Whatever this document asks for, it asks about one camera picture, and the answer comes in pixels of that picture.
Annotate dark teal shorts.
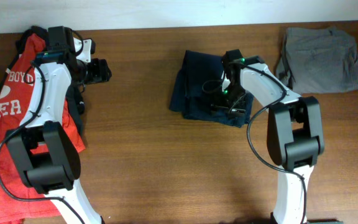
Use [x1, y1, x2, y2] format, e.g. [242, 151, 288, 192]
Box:
[169, 50, 254, 128]

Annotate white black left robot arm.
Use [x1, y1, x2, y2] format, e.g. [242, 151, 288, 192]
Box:
[1, 26, 112, 223]

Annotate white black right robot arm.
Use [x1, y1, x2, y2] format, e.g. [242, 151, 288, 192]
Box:
[212, 50, 324, 223]

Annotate folded grey garment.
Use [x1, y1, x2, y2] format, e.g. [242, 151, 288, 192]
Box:
[275, 27, 358, 95]

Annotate red printed t-shirt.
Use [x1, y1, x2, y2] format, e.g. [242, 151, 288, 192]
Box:
[0, 32, 86, 224]

